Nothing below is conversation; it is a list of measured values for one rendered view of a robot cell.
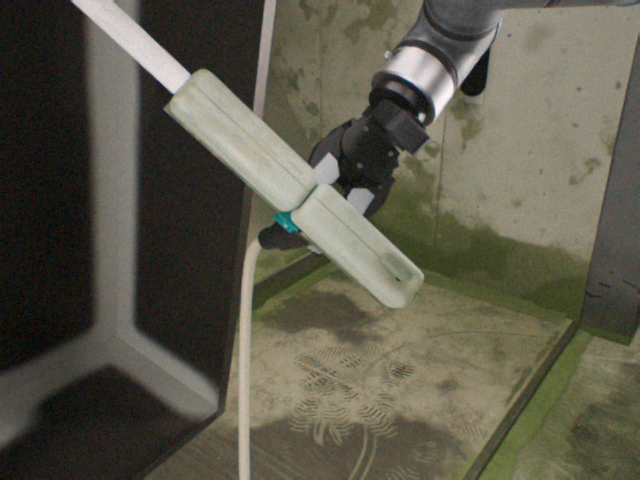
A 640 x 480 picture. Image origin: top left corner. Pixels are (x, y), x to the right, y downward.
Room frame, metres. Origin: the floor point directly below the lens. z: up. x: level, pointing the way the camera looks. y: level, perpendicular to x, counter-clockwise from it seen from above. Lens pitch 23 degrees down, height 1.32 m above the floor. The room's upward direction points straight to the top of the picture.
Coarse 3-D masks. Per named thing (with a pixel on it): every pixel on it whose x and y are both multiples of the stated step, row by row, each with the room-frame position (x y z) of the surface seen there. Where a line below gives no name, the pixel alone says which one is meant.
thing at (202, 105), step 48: (96, 0) 0.56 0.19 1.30; (144, 48) 0.56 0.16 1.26; (192, 96) 0.55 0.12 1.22; (240, 144) 0.54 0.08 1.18; (288, 192) 0.54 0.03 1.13; (336, 192) 0.56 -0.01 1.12; (288, 240) 0.62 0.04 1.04; (336, 240) 0.54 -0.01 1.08; (384, 240) 0.56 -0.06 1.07; (384, 288) 0.53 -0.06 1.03
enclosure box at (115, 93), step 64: (0, 0) 0.98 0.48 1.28; (64, 0) 1.07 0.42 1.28; (128, 0) 1.13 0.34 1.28; (192, 0) 1.04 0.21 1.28; (256, 0) 0.97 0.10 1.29; (0, 64) 0.98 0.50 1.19; (64, 64) 1.07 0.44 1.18; (128, 64) 1.14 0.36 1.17; (192, 64) 1.05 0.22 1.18; (256, 64) 0.97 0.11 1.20; (0, 128) 0.99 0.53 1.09; (64, 128) 1.08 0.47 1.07; (128, 128) 1.16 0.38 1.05; (0, 192) 0.99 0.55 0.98; (64, 192) 1.09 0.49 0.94; (128, 192) 1.17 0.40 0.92; (192, 192) 1.07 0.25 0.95; (0, 256) 0.99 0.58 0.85; (64, 256) 1.10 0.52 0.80; (128, 256) 1.19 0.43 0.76; (192, 256) 1.08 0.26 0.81; (0, 320) 1.00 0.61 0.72; (64, 320) 1.11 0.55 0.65; (128, 320) 1.20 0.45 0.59; (192, 320) 1.09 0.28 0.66; (0, 384) 1.01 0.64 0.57; (64, 384) 1.07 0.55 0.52; (128, 384) 1.09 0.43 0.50; (192, 384) 1.09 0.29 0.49; (0, 448) 0.90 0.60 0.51; (64, 448) 0.91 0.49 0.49; (128, 448) 0.93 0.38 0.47
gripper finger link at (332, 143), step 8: (336, 128) 0.65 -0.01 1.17; (328, 136) 0.63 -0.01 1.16; (336, 136) 0.64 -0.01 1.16; (320, 144) 0.62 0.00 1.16; (328, 144) 0.63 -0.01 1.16; (336, 144) 0.63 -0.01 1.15; (312, 152) 0.62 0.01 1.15; (320, 152) 0.62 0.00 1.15; (328, 152) 0.62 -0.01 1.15; (336, 152) 0.63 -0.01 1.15; (312, 160) 0.61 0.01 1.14; (320, 160) 0.62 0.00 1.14
